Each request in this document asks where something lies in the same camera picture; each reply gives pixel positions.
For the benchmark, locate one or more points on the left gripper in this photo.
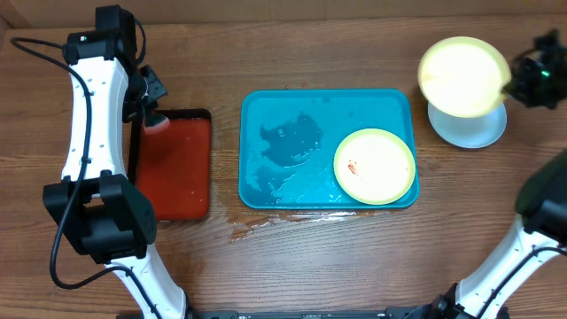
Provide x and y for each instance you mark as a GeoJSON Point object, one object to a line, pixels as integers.
{"type": "Point", "coordinates": [158, 90]}

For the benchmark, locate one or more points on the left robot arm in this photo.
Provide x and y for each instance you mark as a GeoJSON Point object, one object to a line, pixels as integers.
{"type": "Point", "coordinates": [97, 209]}

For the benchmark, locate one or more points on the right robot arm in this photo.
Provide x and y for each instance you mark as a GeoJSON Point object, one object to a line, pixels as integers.
{"type": "Point", "coordinates": [537, 235]}

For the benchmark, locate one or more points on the light blue plate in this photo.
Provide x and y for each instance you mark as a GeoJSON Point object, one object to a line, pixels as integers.
{"type": "Point", "coordinates": [469, 133]}

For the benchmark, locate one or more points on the teal plastic tray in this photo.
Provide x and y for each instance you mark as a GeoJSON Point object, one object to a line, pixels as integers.
{"type": "Point", "coordinates": [288, 139]}

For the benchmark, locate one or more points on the black tray with red liquid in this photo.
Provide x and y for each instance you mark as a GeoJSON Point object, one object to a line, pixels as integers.
{"type": "Point", "coordinates": [172, 167]}

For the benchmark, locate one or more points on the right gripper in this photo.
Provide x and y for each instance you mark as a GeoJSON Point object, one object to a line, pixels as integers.
{"type": "Point", "coordinates": [524, 81]}

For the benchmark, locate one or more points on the yellow-green plate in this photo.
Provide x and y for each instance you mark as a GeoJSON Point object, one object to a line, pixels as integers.
{"type": "Point", "coordinates": [463, 76]}
{"type": "Point", "coordinates": [374, 166]}

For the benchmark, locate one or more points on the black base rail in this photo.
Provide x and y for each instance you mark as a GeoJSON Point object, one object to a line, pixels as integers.
{"type": "Point", "coordinates": [389, 313]}

